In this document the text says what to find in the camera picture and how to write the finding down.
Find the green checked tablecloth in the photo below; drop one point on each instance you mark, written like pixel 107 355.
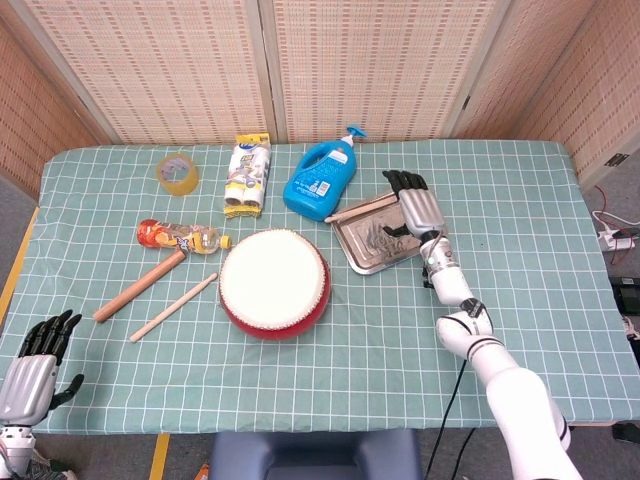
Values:
pixel 350 380

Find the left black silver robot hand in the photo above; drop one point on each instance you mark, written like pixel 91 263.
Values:
pixel 25 387

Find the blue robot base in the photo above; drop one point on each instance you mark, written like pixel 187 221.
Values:
pixel 315 455

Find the bamboo folding screen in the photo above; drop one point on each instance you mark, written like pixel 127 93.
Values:
pixel 175 65

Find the orange drink plastic bottle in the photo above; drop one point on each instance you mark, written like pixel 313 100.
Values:
pixel 175 237

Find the black box device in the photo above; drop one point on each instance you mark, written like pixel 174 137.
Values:
pixel 627 295

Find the metal screen hinge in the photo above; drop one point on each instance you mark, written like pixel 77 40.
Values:
pixel 616 159

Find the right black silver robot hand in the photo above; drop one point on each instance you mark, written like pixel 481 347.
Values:
pixel 422 212

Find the yellow clear tape roll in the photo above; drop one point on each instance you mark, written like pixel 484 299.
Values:
pixel 187 182

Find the white power strip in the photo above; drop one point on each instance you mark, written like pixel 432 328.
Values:
pixel 617 241

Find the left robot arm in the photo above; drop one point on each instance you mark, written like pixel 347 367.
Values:
pixel 15 447

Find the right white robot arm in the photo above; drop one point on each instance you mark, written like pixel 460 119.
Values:
pixel 515 395

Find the rectangular metal tray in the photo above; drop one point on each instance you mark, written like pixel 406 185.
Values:
pixel 370 245

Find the red drum white skin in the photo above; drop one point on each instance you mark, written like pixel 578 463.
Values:
pixel 272 280

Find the wooden rolling pin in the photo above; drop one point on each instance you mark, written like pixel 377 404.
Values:
pixel 137 287

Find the blue detergent pump bottle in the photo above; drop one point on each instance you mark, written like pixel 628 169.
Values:
pixel 317 180

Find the wooden drumstick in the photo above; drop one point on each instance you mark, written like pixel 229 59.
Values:
pixel 362 207
pixel 172 308

